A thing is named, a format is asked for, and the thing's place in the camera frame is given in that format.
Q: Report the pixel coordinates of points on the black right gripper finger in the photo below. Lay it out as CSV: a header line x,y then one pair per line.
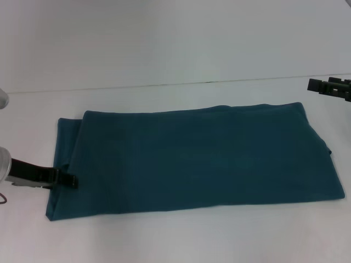
x,y
325,87
338,80

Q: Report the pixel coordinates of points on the silver and white left arm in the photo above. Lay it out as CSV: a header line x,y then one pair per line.
x,y
4,163

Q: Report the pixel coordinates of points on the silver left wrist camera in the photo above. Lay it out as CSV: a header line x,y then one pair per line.
x,y
3,98

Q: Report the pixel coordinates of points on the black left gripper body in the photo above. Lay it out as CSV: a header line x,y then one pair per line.
x,y
27,174

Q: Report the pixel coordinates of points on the teal t-shirt with FREE print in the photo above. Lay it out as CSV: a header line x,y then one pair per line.
x,y
192,159

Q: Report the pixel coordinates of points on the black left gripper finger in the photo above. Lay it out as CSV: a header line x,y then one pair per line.
x,y
67,179

